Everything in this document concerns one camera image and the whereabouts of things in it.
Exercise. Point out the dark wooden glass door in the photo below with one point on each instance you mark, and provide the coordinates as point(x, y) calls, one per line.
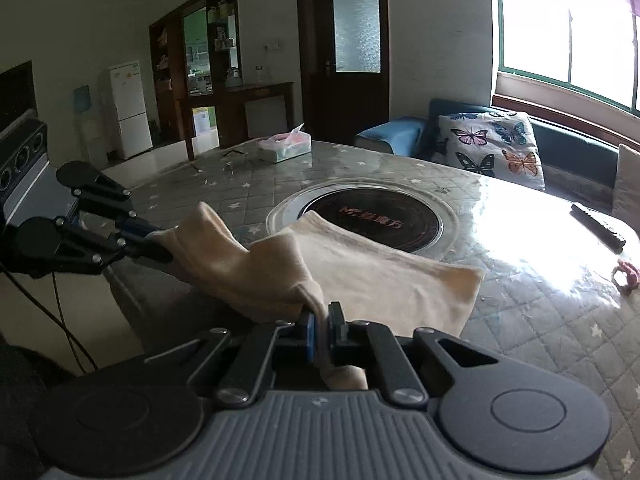
point(345, 85)

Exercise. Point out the white refrigerator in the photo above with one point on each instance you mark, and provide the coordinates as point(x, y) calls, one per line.
point(131, 110)

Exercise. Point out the blue sofa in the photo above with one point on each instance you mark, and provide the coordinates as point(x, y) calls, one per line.
point(570, 150)

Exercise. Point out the black remote control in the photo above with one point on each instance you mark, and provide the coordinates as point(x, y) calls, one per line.
point(597, 225)

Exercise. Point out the small black item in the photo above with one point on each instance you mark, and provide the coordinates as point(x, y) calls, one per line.
point(234, 152)

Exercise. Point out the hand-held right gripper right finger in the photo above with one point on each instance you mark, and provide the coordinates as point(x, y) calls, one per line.
point(336, 327)

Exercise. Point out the plain grey pillow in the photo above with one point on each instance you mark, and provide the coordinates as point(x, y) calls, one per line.
point(629, 185)

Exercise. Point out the round black induction cooktop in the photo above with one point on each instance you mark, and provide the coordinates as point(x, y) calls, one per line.
point(380, 210)

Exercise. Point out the dark television screen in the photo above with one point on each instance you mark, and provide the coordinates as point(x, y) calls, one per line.
point(15, 97)

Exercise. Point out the pink tissue box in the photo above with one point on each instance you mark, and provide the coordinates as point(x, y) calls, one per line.
point(285, 147)

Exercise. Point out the cream knit garment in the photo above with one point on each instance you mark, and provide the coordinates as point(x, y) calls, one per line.
point(360, 275)

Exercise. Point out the water dispenser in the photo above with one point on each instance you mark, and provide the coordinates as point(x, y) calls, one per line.
point(89, 120)

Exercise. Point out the black appliance with round knobs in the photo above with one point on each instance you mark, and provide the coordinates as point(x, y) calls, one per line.
point(22, 160)

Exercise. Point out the butterfly print pillow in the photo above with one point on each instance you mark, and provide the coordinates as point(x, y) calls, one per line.
point(490, 145)

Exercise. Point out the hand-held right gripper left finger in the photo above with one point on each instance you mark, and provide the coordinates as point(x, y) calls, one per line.
point(310, 332)

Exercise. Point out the dark wooden shelf cabinet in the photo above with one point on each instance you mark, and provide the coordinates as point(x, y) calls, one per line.
point(175, 85)

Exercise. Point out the dark wooden side table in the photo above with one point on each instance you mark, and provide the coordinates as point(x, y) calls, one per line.
point(260, 105)

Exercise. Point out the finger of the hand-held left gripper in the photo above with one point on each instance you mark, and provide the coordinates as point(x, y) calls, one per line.
point(107, 200)
point(95, 255)

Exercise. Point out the blue armrest cushion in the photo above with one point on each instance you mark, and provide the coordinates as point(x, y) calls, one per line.
point(392, 132)

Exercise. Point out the green framed window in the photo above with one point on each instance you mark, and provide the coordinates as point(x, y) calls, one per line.
point(565, 25)

